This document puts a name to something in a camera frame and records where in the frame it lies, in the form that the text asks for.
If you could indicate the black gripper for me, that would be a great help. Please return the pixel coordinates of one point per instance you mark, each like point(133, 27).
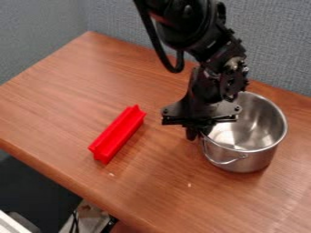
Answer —
point(197, 116)

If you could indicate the metal pot with handles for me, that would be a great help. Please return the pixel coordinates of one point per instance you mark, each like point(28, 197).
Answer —
point(241, 146)

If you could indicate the red rectangular block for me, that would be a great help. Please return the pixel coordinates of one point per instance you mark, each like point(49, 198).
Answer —
point(116, 134)

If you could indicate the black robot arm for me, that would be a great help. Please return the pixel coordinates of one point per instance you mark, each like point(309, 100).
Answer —
point(188, 27)

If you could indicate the white object bottom left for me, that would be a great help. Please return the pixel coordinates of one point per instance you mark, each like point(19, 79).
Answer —
point(9, 225)

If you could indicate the metal table leg frame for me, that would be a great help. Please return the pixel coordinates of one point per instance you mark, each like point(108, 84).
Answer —
point(88, 219)

